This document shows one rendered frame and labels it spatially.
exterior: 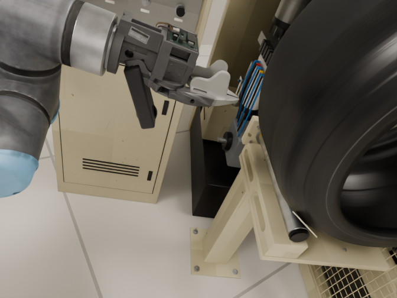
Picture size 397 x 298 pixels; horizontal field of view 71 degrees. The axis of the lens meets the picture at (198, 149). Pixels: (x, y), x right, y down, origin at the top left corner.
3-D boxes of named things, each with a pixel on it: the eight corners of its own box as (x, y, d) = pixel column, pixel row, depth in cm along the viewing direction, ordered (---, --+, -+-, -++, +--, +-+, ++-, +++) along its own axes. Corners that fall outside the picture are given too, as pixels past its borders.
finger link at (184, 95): (215, 104, 43) (159, 86, 40) (211, 112, 44) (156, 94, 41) (212, 88, 46) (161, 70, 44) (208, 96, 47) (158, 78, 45)
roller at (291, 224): (275, 130, 86) (269, 142, 89) (261, 128, 85) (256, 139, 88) (313, 233, 60) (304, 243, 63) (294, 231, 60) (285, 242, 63)
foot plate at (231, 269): (189, 227, 161) (191, 225, 160) (233, 232, 167) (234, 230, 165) (190, 274, 141) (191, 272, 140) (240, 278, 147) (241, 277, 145)
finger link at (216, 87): (255, 86, 42) (198, 65, 40) (237, 116, 46) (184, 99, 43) (251, 75, 45) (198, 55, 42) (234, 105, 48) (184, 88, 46)
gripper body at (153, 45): (204, 56, 38) (114, 22, 35) (182, 106, 44) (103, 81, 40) (201, 35, 44) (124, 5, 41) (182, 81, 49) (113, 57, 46)
